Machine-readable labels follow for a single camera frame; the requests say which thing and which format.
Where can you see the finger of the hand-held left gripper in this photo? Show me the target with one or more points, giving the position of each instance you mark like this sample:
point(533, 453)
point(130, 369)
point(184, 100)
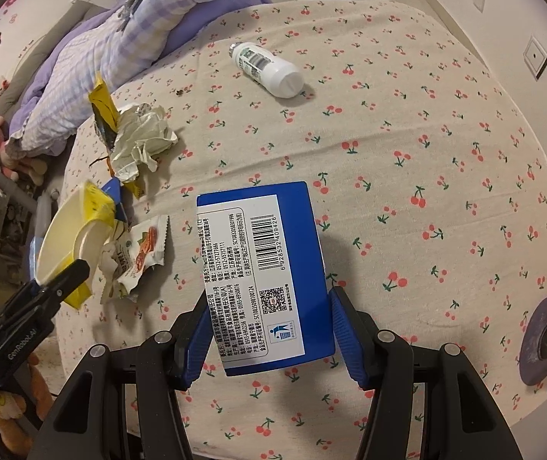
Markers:
point(62, 280)

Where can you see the cherry print bed sheet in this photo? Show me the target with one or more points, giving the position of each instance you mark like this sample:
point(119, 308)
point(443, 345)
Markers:
point(398, 177)

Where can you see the grey bed bumper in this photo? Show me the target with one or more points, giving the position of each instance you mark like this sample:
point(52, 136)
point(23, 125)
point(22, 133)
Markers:
point(33, 57)

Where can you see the white bowl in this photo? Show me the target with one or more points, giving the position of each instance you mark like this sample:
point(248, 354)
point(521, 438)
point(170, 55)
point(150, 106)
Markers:
point(62, 235)

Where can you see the white wall socket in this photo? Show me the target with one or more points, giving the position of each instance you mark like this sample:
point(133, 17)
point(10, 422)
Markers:
point(536, 57)

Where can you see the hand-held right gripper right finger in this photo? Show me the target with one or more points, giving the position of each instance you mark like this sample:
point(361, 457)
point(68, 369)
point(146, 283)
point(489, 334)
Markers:
point(350, 340)

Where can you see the blue box with white label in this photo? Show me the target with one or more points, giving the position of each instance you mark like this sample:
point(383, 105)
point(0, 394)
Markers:
point(297, 230)

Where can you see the blue packet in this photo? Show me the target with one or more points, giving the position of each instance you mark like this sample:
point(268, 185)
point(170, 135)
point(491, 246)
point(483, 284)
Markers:
point(110, 189)

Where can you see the purple plaid quilt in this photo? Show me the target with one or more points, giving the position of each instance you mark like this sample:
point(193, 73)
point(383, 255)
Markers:
point(110, 48)

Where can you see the white wrapper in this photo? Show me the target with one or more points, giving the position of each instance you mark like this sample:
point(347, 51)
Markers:
point(141, 136)

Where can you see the white plastic bottle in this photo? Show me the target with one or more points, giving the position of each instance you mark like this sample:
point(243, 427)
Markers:
point(273, 74)

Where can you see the beige plush toy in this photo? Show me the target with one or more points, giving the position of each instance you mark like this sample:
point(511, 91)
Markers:
point(26, 165)

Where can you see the white orange snack packet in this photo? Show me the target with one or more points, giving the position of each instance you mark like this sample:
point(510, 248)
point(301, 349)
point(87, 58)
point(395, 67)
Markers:
point(144, 249)

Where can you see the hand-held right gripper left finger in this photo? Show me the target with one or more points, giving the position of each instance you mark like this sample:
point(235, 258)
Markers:
point(193, 345)

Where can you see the yellow foil wrapper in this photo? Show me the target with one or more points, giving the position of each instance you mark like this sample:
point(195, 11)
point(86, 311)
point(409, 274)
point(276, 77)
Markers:
point(103, 105)

